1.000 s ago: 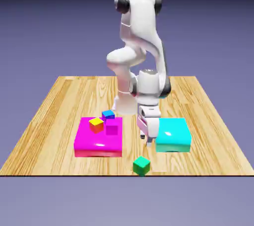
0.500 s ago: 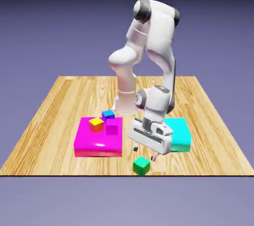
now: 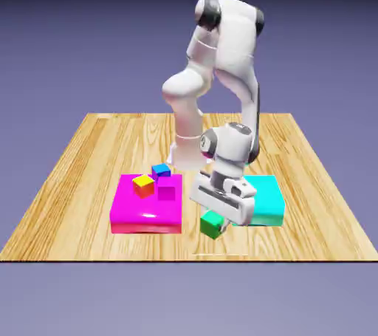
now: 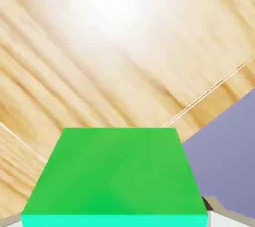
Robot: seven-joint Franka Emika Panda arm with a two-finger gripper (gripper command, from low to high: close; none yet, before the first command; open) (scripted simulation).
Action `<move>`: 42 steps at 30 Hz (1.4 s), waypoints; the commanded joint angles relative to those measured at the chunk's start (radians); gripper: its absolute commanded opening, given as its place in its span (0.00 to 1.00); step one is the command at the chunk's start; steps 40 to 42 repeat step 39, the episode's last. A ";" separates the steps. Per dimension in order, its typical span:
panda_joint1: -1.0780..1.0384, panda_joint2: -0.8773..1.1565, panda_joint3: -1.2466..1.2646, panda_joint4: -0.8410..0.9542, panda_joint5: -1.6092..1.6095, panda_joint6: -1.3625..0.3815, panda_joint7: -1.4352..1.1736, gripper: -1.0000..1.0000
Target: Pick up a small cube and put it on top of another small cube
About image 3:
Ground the large cyan box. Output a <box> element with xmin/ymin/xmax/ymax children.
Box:
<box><xmin>232</xmin><ymin>174</ymin><xmax>286</xmax><ymax>227</ymax></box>

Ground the large magenta box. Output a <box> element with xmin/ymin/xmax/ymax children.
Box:
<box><xmin>109</xmin><ymin>173</ymin><xmax>183</xmax><ymax>235</ymax></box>

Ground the small magenta cube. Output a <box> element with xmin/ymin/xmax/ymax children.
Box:
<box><xmin>157</xmin><ymin>177</ymin><xmax>176</xmax><ymax>202</ymax></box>

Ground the small blue cube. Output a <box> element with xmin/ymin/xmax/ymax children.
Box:
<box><xmin>151</xmin><ymin>163</ymin><xmax>172</xmax><ymax>182</ymax></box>

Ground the small yellow cube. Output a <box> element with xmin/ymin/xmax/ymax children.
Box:
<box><xmin>131</xmin><ymin>174</ymin><xmax>156</xmax><ymax>199</ymax></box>

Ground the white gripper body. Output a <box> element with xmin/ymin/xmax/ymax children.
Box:
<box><xmin>188</xmin><ymin>171</ymin><xmax>255</xmax><ymax>227</ymax></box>

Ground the small green cube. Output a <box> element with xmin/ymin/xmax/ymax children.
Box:
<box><xmin>199</xmin><ymin>209</ymin><xmax>224</xmax><ymax>240</ymax></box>

